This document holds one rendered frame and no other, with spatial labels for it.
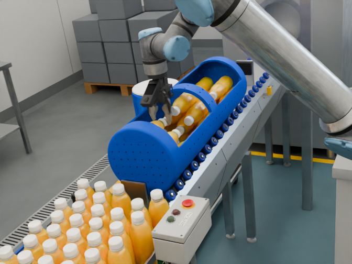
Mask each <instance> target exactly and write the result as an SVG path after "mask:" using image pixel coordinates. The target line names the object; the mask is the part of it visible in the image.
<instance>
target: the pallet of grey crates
mask: <svg viewBox="0 0 352 264"><path fill-rule="evenodd" d="M143 1H144V6H142V3H141V0H89V5H90V10H91V14H89V15H86V16H83V17H81V18H78V19H76V20H73V21H72V25H73V29H74V34H75V39H76V45H77V48H78V53H79V57H80V62H81V66H82V71H83V75H84V80H85V82H84V86H85V91H86V93H88V94H93V93H94V92H96V91H98V90H99V89H101V88H103V87H104V86H106V85H109V86H120V89H121V93H122V96H130V95H131V94H132V88H133V87H134V86H135V85H136V84H138V83H140V82H143V81H146V80H151V79H149V78H148V77H147V75H146V74H145V72H144V66H143V62H142V56H141V49H140V43H139V40H138V39H139V37H138V34H139V32H140V31H142V30H145V29H149V28H156V27H160V28H161V29H162V31H163V32H162V33H163V34H165V33H166V31H167V30H168V28H169V27H170V25H171V24H172V22H173V20H174V19H175V17H176V16H177V14H178V13H179V11H180V10H179V9H178V8H177V6H176V4H175V2H174V0H143ZM189 43H190V51H189V54H188V55H187V57H186V58H185V59H183V60H182V61H179V62H175V61H174V62H172V61H168V60H166V61H167V68H168V70H167V78H170V79H175V80H178V81H180V80H181V79H182V78H184V77H185V76H186V75H187V74H188V73H190V72H191V71H192V70H193V69H195V65H194V59H193V50H192V46H191V45H192V44H191V41H190V42H189Z"/></svg>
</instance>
